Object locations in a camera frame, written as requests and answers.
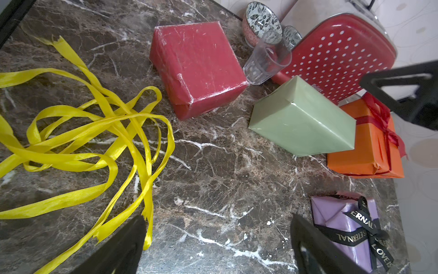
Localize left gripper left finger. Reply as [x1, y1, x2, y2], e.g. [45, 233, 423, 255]
[72, 215, 146, 274]

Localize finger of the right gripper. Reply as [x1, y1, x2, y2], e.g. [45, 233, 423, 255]
[360, 61, 438, 131]

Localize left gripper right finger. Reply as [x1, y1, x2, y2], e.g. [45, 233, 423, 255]
[290, 214, 365, 274]

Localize purple gift box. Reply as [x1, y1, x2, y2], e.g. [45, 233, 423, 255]
[310, 191, 380, 273]

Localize black printed ribbon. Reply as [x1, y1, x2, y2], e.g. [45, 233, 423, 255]
[314, 193, 395, 272]

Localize yellow ribbon of red box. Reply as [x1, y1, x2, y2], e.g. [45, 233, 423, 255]
[1, 38, 175, 274]

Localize green gift box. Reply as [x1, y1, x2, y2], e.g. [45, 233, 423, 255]
[249, 76, 356, 156]

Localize red gift box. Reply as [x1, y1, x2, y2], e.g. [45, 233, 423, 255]
[149, 21, 249, 121]

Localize orange gift box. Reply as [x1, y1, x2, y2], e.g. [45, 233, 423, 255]
[326, 98, 406, 179]

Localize red polka dot toaster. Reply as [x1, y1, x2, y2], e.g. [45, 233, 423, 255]
[272, 0, 398, 103]

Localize clear plastic cup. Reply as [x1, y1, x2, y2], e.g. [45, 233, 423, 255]
[243, 30, 292, 85]

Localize patterned ceramic bowl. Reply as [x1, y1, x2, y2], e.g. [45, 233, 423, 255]
[242, 1, 283, 48]

